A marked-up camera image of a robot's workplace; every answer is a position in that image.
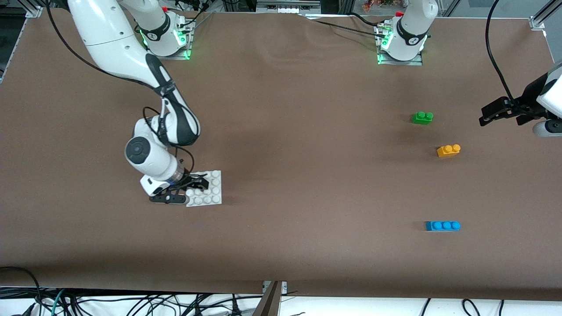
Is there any white studded base plate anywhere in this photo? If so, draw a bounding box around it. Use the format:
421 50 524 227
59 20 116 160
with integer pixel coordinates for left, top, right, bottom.
185 170 223 208

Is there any blue three-stud block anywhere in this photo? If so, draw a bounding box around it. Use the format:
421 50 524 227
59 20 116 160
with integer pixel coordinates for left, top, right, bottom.
425 221 461 232

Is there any brown table cover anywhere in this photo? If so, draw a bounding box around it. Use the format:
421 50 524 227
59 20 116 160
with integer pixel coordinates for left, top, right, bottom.
0 9 562 303

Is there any grey metal beam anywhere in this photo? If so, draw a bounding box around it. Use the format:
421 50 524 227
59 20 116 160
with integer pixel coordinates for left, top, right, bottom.
251 282 281 316

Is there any colourful small parts pile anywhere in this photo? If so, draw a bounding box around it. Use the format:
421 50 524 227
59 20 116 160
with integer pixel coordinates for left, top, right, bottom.
362 0 396 12

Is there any grey power strip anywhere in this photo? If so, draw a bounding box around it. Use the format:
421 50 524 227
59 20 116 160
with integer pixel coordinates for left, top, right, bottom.
256 0 322 14

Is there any aluminium frame profile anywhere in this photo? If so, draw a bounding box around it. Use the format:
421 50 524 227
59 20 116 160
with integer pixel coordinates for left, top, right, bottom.
529 0 562 30
0 0 50 84

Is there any teal cable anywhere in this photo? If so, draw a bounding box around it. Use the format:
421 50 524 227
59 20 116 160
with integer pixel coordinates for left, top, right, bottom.
50 289 67 316

